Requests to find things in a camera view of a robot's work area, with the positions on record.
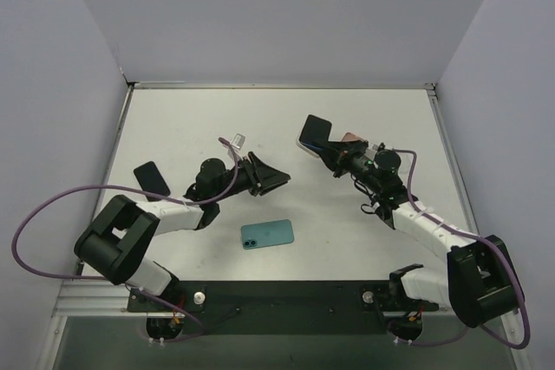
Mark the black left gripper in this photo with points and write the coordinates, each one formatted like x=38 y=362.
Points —
x=252 y=175

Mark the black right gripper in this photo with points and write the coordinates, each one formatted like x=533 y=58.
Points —
x=340 y=158

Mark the phone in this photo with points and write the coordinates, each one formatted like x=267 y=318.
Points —
x=350 y=137
x=313 y=135

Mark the teal smartphone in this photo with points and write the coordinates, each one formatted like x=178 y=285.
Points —
x=267 y=234

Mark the clear phone case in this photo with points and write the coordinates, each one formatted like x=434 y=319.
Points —
x=406 y=159

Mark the black smartphone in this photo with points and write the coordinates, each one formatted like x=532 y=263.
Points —
x=149 y=178

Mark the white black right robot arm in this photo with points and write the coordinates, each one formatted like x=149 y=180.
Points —
x=479 y=284

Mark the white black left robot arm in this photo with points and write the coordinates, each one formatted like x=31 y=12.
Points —
x=116 y=242

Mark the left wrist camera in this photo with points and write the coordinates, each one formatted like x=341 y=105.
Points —
x=235 y=146

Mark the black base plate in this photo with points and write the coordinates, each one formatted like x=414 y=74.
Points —
x=283 y=307

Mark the aluminium front rail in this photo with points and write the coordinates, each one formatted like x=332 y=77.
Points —
x=91 y=299

